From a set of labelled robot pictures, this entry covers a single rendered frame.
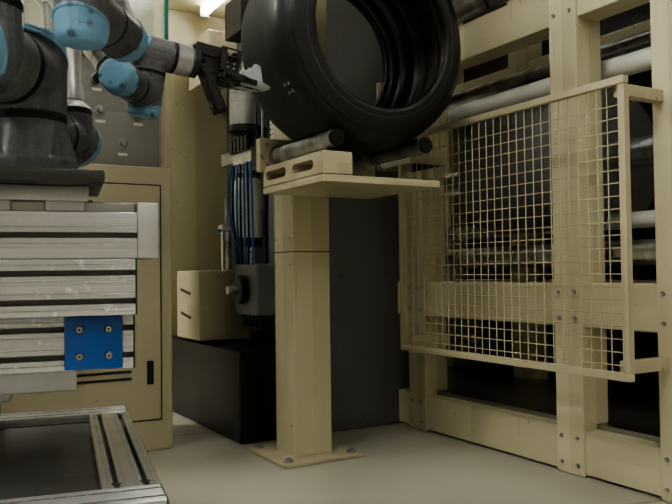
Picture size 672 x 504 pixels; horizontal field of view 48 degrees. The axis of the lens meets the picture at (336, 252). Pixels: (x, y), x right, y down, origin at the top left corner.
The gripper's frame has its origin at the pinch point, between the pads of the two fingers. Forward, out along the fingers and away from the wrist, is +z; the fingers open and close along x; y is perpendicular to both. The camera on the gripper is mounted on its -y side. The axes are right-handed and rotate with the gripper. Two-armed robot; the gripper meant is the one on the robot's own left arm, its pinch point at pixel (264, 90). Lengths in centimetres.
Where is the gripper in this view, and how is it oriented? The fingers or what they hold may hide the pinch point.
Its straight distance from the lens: 200.0
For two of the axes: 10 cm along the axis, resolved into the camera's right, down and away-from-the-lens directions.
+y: 0.9, -9.9, 0.9
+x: -5.0, 0.3, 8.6
